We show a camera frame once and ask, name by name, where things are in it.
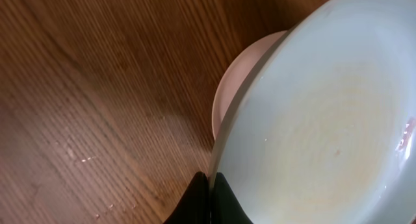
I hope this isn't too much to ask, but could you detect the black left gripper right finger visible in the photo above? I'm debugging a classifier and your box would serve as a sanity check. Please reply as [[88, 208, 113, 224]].
[[210, 173, 252, 224]]

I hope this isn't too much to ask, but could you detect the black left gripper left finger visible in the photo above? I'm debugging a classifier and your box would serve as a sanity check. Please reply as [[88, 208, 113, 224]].
[[164, 171, 210, 224]]

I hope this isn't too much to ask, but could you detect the pink plate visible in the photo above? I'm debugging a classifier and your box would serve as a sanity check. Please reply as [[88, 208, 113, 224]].
[[211, 31, 287, 139]]

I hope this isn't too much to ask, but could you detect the light blue plate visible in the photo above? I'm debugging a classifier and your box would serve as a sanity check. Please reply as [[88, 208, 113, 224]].
[[209, 0, 415, 223]]

